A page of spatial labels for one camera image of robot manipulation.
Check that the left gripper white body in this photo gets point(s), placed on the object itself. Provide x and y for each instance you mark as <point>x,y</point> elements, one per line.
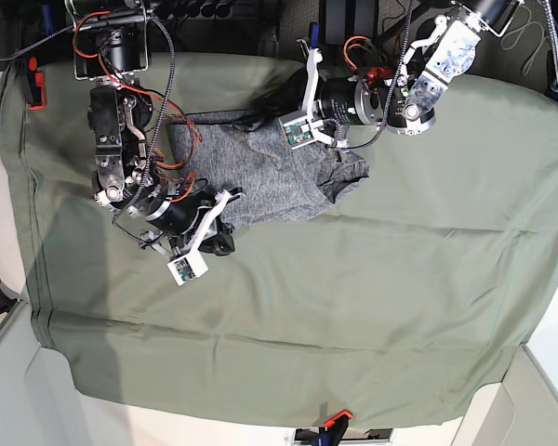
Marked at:
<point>325,131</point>

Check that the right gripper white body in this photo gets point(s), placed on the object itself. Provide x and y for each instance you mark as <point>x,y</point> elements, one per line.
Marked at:
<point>195,222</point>

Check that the grey long-sleeve T-shirt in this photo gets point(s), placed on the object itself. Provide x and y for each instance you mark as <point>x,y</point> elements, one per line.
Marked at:
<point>241,150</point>

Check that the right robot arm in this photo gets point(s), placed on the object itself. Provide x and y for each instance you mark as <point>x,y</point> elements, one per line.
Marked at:
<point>111,45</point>

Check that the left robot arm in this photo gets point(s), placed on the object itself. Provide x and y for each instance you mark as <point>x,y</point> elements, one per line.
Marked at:
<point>400,97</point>

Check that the black power adapters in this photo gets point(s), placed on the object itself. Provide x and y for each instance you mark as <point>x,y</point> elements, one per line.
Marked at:
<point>341,19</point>

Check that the green table cloth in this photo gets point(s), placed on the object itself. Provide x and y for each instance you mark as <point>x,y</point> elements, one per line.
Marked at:
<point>397,304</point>

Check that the bottom orange-black clamp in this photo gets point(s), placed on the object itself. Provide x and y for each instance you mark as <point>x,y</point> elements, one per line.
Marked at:
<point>331,433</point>

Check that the left red-black clamp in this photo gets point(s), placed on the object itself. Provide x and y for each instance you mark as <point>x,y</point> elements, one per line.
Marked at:
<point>32,83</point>

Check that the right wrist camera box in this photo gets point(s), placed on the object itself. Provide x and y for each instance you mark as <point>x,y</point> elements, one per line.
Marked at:
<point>188,267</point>

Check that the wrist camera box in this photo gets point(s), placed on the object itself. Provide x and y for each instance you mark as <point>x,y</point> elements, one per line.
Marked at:
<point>188,267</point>
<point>297,131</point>

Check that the blue clamp handle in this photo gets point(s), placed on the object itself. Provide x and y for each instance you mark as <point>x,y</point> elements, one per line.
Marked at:
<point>314,32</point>

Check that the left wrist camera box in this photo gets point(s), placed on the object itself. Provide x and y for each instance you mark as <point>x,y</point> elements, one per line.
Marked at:
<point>297,131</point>

